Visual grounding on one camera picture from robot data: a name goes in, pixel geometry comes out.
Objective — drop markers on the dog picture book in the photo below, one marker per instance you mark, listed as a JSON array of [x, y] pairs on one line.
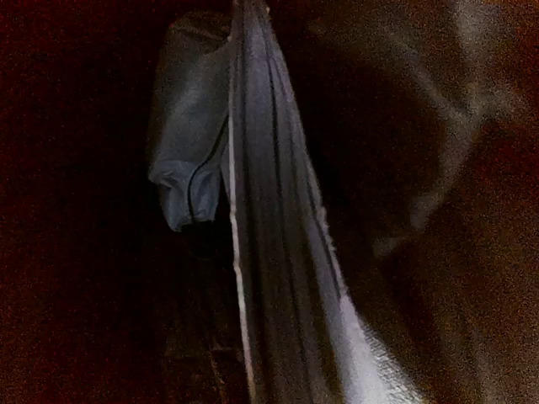
[[303, 341]]

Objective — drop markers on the black student bag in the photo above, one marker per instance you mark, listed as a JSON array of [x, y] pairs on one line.
[[421, 124]]

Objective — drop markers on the grey pencil pouch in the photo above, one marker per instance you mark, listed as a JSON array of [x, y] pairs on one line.
[[187, 128]]

